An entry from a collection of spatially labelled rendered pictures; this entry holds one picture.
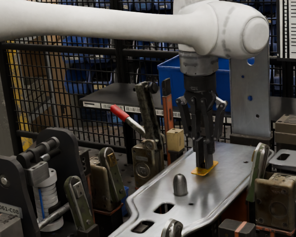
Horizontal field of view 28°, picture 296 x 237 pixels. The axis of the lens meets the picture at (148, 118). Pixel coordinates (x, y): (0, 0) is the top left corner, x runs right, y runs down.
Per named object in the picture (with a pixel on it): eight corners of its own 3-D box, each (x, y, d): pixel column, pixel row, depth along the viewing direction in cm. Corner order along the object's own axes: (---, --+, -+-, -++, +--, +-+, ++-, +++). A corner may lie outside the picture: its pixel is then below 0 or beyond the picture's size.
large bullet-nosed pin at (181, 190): (183, 203, 134) (182, 177, 132) (171, 201, 136) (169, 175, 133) (190, 197, 136) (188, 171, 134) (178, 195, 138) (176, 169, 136)
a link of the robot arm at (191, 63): (206, 53, 129) (208, 79, 131) (224, 44, 137) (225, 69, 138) (171, 51, 134) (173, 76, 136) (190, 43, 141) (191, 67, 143)
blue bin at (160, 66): (247, 114, 174) (246, 71, 170) (159, 105, 190) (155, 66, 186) (267, 98, 187) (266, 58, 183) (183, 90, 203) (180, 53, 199)
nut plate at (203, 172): (204, 176, 141) (203, 171, 140) (190, 173, 143) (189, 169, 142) (219, 162, 147) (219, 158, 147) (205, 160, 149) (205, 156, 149)
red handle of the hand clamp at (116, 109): (154, 143, 148) (108, 105, 152) (151, 149, 149) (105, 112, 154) (163, 137, 152) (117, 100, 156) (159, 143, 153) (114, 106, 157)
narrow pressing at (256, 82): (270, 138, 162) (268, 15, 151) (231, 133, 168) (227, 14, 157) (270, 138, 163) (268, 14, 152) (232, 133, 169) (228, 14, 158)
